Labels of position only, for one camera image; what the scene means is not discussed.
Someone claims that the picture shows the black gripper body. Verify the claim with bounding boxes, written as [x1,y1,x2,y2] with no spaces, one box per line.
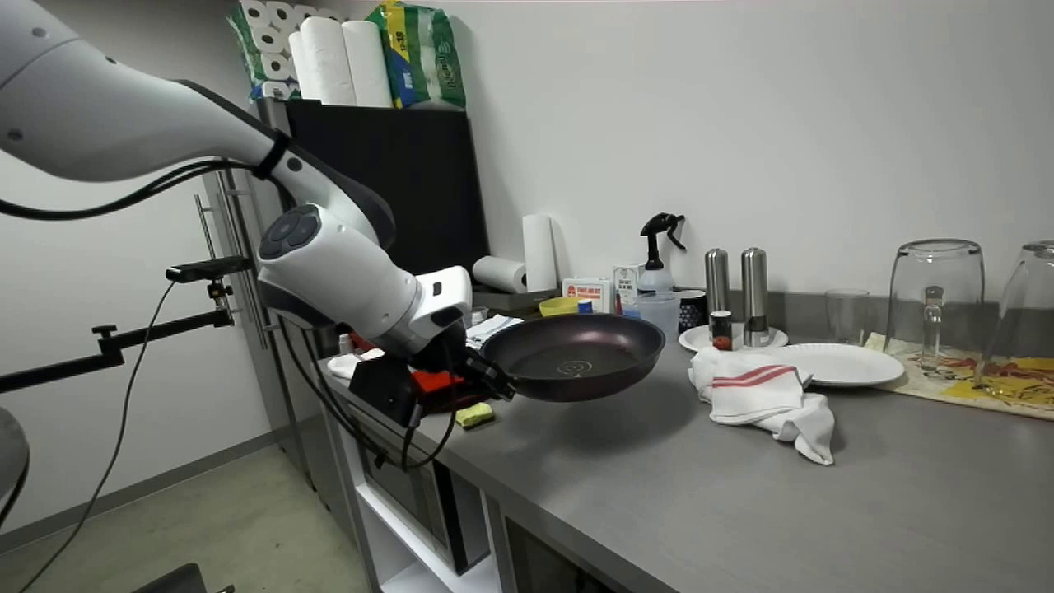
[345,324,490,428]

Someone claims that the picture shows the dark frying pan black handle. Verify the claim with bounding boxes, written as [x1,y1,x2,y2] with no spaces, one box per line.
[464,313,669,407]

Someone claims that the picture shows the yellow sponge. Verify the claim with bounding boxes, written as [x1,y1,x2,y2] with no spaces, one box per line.
[451,398,498,431]

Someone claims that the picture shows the white towel blue stripes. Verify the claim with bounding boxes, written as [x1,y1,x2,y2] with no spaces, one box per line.
[464,309,527,353]

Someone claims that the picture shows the crumpled white cloth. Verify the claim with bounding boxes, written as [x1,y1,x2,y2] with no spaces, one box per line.
[321,350,364,389]

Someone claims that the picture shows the white paper towel roll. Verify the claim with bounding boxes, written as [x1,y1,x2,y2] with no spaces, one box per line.
[516,212,564,297]
[286,13,351,108]
[467,253,531,297]
[340,16,396,112]

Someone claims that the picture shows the dark glossy undercounter appliance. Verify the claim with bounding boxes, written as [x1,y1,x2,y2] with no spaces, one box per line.
[357,440,495,577]

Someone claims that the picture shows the small white box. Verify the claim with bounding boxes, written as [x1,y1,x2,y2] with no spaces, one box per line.
[608,264,643,321]

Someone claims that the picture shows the tall black cabinet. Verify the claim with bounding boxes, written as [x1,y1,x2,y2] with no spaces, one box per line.
[196,95,495,522]

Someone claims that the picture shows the clear spray bottle black nozzle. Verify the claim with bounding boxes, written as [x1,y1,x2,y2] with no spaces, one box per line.
[634,209,690,341]

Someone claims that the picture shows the small white plate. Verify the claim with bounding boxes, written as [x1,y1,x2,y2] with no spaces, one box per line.
[674,321,793,357]

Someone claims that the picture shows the small dark spice jar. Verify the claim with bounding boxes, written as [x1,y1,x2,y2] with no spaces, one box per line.
[708,306,737,353]

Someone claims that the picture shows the steel shaker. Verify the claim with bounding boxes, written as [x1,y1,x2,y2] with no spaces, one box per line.
[737,243,771,350]
[700,243,732,324]

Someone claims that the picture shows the white towel red stripe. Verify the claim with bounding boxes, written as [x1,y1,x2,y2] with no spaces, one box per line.
[685,342,839,473]

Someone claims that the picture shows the green package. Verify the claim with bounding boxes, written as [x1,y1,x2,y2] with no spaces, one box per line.
[364,0,471,112]

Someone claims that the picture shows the white dinner plate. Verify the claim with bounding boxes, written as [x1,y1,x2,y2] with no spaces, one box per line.
[768,341,909,394]

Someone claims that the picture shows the patterned paper towel pack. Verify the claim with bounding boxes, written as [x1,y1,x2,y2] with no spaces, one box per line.
[225,0,296,106]

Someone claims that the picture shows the upturned clear glass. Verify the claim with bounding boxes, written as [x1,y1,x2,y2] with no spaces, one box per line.
[882,235,988,369]
[984,239,1054,363]

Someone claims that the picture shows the colourful placemat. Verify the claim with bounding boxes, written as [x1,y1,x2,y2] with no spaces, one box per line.
[861,329,1054,424]

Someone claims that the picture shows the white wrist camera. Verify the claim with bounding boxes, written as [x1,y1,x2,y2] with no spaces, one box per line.
[410,264,477,328]

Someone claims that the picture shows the thin black cable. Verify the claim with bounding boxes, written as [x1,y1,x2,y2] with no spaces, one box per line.
[14,278,182,593]

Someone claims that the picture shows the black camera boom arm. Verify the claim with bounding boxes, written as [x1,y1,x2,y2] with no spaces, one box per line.
[0,253,256,396]

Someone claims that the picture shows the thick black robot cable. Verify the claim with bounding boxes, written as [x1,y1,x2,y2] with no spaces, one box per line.
[0,160,458,476]

